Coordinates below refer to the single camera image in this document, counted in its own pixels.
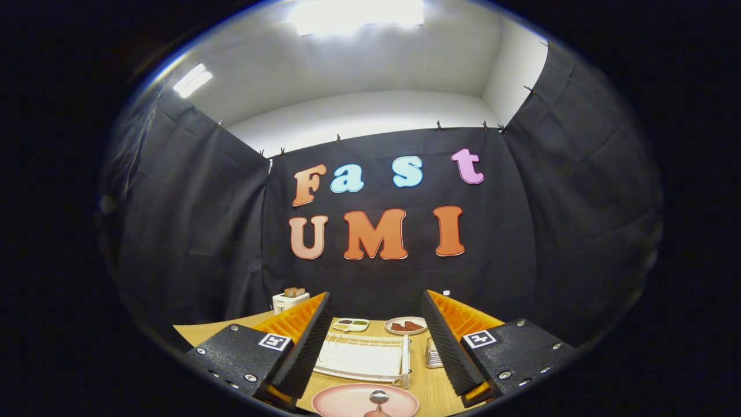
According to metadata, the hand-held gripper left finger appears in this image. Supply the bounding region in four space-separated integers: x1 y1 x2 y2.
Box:
184 291 335 409

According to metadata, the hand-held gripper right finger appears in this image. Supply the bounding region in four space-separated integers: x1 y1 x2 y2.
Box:
421 290 578 406

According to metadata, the metal wire basket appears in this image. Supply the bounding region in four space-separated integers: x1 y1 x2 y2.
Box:
425 337 445 369

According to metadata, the white wire dish rack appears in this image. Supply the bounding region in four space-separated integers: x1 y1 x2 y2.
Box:
313 332 412 390

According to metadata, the pink plate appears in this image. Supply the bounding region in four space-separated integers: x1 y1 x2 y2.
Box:
311 383 420 417

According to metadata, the wooden handled metal spoon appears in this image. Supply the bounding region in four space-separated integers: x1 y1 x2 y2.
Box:
364 389 391 417

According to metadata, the white round plate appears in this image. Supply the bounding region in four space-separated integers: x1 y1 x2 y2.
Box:
384 316 429 336

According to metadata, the white toaster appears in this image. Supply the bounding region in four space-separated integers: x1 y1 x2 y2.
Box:
272 292 311 315

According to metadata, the white drip tray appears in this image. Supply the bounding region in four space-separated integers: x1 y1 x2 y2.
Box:
317 342 404 380

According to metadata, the black backdrop cloth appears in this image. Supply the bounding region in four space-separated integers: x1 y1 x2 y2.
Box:
98 43 663 348

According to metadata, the small ceiling light panel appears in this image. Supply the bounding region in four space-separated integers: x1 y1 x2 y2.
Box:
173 63 214 99

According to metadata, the large ceiling light panel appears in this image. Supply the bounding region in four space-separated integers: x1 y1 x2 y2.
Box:
289 0 425 35

